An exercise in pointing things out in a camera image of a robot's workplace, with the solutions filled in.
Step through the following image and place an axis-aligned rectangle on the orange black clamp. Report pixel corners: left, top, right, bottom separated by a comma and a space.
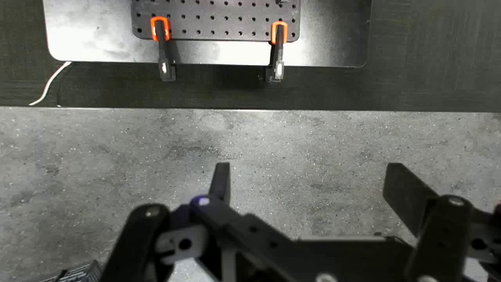
151, 16, 176, 82
268, 21, 289, 83

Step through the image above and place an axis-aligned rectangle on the left orange black clamp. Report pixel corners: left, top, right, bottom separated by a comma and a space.
151, 16, 176, 82

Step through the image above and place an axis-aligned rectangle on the white cable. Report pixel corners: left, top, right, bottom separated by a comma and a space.
29, 60, 74, 108

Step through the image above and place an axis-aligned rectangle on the right orange black clamp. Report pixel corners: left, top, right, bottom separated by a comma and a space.
268, 21, 289, 83

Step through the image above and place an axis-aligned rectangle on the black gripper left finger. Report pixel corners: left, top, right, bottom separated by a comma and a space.
209, 163, 231, 204

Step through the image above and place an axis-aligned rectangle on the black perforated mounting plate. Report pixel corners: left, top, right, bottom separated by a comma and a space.
132, 0, 301, 43

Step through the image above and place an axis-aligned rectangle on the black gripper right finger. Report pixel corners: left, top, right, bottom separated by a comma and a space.
384, 163, 437, 235

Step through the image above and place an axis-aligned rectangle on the grey metal base plate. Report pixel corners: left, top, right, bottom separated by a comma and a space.
43, 0, 373, 68

